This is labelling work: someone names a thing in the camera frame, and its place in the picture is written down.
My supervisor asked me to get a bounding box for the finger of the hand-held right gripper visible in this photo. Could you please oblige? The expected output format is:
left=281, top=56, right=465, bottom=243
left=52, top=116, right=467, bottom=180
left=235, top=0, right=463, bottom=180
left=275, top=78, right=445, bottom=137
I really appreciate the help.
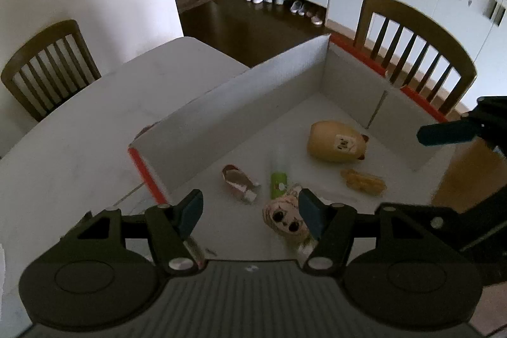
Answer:
left=418, top=116, right=482, bottom=147
left=432, top=203, right=507, bottom=252

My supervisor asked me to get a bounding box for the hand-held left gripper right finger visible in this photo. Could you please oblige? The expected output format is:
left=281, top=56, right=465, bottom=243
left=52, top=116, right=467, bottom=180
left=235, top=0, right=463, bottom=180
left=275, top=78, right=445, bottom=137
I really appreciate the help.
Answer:
left=298, top=188, right=434, bottom=277

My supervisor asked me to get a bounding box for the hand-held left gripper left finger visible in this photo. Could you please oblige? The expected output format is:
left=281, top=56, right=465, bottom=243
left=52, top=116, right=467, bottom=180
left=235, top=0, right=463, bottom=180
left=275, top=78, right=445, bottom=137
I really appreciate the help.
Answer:
left=73, top=188, right=205, bottom=276

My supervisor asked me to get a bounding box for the cartoon face doll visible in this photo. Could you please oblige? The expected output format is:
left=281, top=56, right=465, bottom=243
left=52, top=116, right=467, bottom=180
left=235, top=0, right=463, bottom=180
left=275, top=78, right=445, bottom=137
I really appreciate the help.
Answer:
left=263, top=185, right=311, bottom=244

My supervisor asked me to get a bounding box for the green and white bottle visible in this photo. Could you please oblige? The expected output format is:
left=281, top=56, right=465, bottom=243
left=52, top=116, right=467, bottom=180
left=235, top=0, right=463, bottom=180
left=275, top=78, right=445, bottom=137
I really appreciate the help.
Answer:
left=270, top=144, right=289, bottom=199

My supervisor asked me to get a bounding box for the orange snack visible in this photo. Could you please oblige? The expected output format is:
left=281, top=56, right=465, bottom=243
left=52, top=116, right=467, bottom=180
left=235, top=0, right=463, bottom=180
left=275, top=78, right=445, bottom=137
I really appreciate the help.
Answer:
left=341, top=169, right=387, bottom=197

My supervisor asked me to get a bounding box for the tan capybara plush toy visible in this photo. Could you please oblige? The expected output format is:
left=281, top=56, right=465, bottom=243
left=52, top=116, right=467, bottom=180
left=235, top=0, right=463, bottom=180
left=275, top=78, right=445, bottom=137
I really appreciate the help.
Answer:
left=307, top=120, right=371, bottom=164

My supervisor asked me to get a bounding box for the red cardboard box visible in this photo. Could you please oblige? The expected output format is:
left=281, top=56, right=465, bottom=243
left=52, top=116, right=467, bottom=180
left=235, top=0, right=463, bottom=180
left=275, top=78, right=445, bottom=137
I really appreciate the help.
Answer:
left=127, top=33, right=458, bottom=263

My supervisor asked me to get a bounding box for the brown wooden chair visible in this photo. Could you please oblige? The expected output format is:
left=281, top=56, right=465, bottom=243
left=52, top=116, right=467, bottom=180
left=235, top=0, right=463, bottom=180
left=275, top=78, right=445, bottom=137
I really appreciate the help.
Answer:
left=352, top=0, right=478, bottom=115
left=0, top=19, right=103, bottom=123

